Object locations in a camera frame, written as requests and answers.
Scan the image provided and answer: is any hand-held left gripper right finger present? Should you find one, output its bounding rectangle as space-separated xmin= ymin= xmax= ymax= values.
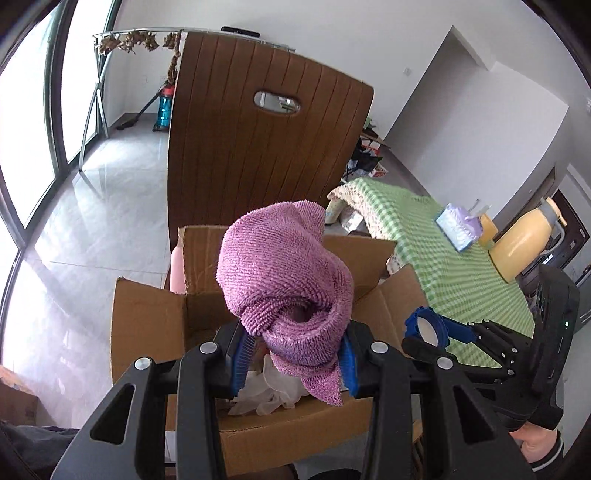
xmin=339 ymin=320 xmax=536 ymax=480

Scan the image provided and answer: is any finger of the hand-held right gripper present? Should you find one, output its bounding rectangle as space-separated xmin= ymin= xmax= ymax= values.
xmin=401 ymin=337 xmax=513 ymax=386
xmin=441 ymin=316 xmax=534 ymax=354

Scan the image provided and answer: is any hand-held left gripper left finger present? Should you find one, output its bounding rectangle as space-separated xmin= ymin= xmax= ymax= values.
xmin=51 ymin=320 xmax=257 ymax=480

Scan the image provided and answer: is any blue plastic lid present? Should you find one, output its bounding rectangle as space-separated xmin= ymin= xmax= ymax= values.
xmin=405 ymin=307 xmax=451 ymax=348

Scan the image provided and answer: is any white plastic glove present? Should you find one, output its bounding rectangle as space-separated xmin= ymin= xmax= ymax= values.
xmin=228 ymin=356 xmax=303 ymax=416

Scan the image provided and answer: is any brown cardboard box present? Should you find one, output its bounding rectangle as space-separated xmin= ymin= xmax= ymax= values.
xmin=111 ymin=224 xmax=446 ymax=478

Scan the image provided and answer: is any purple terry towel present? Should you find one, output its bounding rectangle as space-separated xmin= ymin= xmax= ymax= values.
xmin=216 ymin=200 xmax=355 ymax=408

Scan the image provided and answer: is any person's right forearm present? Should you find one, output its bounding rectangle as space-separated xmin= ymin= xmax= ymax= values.
xmin=530 ymin=429 xmax=566 ymax=474

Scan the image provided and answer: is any person's right hand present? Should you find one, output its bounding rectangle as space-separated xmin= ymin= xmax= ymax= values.
xmin=508 ymin=422 xmax=557 ymax=464

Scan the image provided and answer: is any green checkered tablecloth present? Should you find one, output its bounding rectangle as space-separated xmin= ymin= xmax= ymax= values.
xmin=327 ymin=178 xmax=536 ymax=365

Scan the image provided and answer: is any yellow thermos jug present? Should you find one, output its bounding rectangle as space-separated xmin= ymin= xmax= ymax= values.
xmin=488 ymin=196 xmax=568 ymax=284

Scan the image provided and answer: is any yellow plastic cup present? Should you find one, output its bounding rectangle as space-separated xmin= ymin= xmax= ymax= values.
xmin=475 ymin=213 xmax=499 ymax=247

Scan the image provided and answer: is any purple tissue pack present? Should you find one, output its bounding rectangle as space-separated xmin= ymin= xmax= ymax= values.
xmin=435 ymin=203 xmax=483 ymax=253

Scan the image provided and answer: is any pink seat cushion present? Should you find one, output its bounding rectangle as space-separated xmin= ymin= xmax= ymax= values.
xmin=168 ymin=247 xmax=186 ymax=294

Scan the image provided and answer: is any white pot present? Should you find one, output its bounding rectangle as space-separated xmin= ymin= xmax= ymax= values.
xmin=324 ymin=196 xmax=345 ymax=225

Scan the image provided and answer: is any brown wooden chair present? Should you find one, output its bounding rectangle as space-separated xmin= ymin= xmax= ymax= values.
xmin=167 ymin=31 xmax=375 ymax=259

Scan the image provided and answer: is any black folding stool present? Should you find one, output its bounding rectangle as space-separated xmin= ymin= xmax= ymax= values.
xmin=348 ymin=148 xmax=384 ymax=178

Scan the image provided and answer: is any flat cardboard carton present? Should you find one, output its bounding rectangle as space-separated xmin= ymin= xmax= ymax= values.
xmin=0 ymin=367 xmax=40 ymax=428

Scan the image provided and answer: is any person's dark clothing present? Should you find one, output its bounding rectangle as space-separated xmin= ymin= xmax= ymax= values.
xmin=0 ymin=419 xmax=93 ymax=480

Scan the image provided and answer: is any blue and red vacuum cleaner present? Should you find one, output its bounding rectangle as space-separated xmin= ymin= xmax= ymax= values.
xmin=154 ymin=83 xmax=177 ymax=132

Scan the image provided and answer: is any black broom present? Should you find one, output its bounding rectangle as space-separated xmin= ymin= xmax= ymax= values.
xmin=115 ymin=85 xmax=162 ymax=131

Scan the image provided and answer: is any metal drying rack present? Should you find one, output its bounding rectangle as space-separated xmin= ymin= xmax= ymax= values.
xmin=78 ymin=28 xmax=296 ymax=199

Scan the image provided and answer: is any row of dried plants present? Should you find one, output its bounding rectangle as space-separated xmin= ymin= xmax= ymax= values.
xmin=95 ymin=31 xmax=185 ymax=86

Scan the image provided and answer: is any black window frame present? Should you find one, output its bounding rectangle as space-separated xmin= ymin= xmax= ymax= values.
xmin=0 ymin=0 xmax=123 ymax=324

